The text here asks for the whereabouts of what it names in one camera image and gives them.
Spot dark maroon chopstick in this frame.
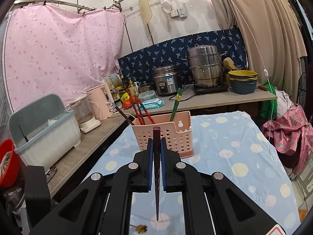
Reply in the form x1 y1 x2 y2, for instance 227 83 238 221
115 106 134 125

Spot red plastic bowl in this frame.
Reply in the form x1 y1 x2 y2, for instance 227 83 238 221
1 138 20 188

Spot gold flower teaspoon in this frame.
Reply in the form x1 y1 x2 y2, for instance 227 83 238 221
130 224 148 234

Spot blue planet-print tablecloth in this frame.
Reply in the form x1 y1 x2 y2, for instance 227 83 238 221
80 111 301 235

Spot white dish rack box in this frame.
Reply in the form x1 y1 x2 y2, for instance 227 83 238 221
8 94 81 173

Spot pink perforated utensil basket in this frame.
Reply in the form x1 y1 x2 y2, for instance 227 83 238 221
132 111 194 159

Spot pink electric kettle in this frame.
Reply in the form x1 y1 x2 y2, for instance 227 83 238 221
86 83 113 121

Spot white blender appliance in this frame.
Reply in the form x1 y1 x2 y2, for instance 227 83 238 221
69 94 101 134

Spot red chopstick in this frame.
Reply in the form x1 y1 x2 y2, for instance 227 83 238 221
135 96 156 124
126 89 145 125

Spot red tomato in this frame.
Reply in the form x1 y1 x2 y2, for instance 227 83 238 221
121 94 136 109

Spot green cloth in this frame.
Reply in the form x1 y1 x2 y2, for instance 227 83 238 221
260 83 277 121

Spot pink floral fabric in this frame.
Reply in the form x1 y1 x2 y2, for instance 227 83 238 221
261 104 312 176

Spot blue wet wipes pack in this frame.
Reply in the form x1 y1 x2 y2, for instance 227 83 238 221
140 98 165 110

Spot blue and yellow stacked bowls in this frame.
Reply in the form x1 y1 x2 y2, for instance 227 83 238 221
228 70 258 94

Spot stainless steel rice cooker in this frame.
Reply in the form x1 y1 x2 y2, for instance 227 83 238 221
153 65 182 96

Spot navy floral cloth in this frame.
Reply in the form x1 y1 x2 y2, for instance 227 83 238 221
118 28 248 84

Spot large stainless steel pot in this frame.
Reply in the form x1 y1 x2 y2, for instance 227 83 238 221
186 45 224 88

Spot pink dotted curtain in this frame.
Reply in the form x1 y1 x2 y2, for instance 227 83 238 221
3 4 125 111

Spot beige hanging curtain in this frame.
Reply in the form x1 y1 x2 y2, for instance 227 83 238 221
211 0 307 101

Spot white cord with switch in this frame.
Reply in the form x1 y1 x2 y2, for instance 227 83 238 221
219 0 276 142

